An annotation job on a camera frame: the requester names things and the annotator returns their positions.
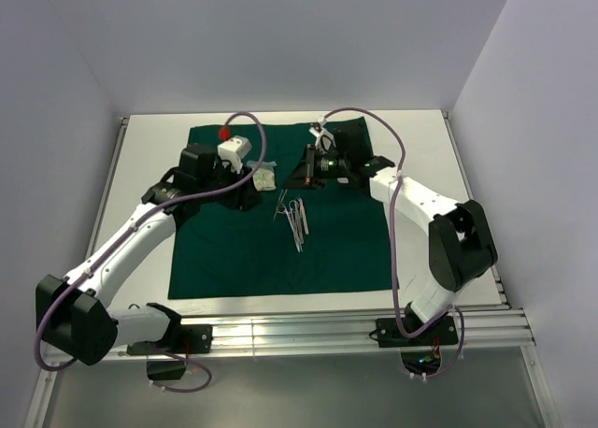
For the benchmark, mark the aluminium front frame rail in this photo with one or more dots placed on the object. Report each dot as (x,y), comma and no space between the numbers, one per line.
(347,332)

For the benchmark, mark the aluminium table edge rail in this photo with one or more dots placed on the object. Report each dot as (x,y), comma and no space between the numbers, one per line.
(116,154)

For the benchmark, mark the steel tweezers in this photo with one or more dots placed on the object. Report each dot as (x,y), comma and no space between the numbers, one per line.
(302,210)

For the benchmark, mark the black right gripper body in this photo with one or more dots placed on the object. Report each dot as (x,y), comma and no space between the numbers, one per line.
(309,167)

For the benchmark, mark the green white gauze bag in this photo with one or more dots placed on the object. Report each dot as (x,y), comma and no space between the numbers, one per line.
(264,179)

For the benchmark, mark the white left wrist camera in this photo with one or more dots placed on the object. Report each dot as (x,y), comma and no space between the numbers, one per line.
(232,149)

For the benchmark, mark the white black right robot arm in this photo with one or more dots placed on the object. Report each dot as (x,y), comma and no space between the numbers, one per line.
(459,239)

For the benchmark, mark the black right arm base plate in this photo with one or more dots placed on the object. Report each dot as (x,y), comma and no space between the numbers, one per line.
(387,335)

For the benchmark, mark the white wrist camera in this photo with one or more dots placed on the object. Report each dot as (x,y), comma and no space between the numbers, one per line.
(324,140)
(232,149)

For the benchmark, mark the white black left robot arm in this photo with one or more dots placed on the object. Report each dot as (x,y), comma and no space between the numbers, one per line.
(73,312)

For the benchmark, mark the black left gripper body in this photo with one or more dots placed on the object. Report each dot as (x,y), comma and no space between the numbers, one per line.
(244,194)

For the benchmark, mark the thin steel forceps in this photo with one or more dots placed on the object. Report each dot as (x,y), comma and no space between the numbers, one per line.
(280,202)

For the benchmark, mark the dark green surgical cloth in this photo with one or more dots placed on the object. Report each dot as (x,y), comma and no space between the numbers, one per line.
(225,253)

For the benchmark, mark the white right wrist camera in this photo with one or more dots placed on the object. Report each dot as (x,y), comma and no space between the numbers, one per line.
(324,140)

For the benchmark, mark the steel surgical scissors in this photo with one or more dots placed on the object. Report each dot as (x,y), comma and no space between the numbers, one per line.
(284,210)

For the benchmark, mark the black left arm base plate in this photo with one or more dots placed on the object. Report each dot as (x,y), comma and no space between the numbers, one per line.
(187,339)

